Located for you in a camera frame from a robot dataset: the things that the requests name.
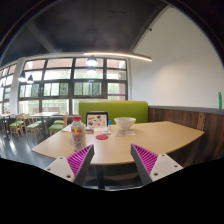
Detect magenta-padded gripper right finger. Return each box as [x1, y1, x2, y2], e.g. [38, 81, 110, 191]
[130, 143, 184, 186]

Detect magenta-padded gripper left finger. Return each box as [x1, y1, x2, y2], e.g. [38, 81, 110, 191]
[44, 143, 96, 187]

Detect clear red-capped drink bottle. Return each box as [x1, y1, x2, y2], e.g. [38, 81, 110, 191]
[70, 115, 87, 152]

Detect white paper sheet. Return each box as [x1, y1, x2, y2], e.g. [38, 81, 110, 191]
[61, 123, 74, 133]

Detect small printed paper card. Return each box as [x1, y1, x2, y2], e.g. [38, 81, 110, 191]
[115, 129, 137, 138]

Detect flat round red coaster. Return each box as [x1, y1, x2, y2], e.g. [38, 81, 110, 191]
[95, 134, 110, 141]

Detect wooden chairs with green seats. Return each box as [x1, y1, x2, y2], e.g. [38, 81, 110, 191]
[8, 112, 70, 142]

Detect wooden dining table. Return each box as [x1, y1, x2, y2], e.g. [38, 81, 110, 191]
[29, 111, 60, 141]
[0, 113, 16, 140]

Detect white ceramic bowl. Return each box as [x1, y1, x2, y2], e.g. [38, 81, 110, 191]
[113, 116, 137, 131]

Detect black laptop with stickers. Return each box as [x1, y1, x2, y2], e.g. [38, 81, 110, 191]
[85, 111, 110, 130]

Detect green upholstered bench backrest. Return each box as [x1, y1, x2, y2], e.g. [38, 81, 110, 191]
[78, 100, 149, 125]

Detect black pendant ceiling lamps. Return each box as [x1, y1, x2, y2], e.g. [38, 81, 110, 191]
[17, 55, 99, 85]

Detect curved linear ceiling light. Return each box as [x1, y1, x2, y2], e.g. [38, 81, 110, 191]
[83, 51, 153, 63]

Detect green wall sign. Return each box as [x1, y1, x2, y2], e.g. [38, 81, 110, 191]
[217, 91, 223, 110]

